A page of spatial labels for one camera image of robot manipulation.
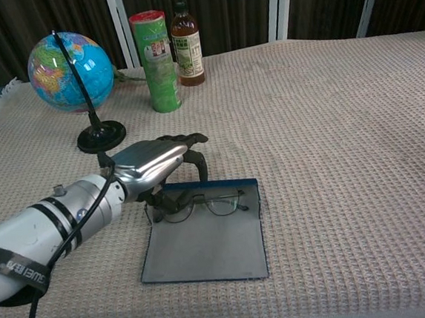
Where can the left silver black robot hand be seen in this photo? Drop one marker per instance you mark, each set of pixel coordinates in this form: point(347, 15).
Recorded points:
point(146, 165)

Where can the green chip can red lid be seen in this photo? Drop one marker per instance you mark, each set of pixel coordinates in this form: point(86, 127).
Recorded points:
point(160, 70)

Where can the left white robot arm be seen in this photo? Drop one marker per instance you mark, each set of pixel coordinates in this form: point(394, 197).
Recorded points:
point(28, 227)

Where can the dark folding screen white frames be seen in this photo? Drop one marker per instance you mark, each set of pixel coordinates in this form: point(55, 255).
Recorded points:
point(229, 8)

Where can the brown tea bottle green label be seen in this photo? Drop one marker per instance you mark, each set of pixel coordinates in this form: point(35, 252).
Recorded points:
point(188, 57)

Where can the beige waffle tablecloth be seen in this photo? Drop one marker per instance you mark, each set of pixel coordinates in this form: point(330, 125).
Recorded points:
point(329, 175)

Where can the blue floral glasses case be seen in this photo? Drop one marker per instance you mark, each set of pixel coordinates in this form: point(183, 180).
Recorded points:
point(205, 249)

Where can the thin-framed eyeglasses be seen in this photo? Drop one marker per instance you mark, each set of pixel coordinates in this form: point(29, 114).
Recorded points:
point(222, 206)

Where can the globe on black stand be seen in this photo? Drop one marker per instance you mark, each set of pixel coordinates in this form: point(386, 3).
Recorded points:
point(93, 72)

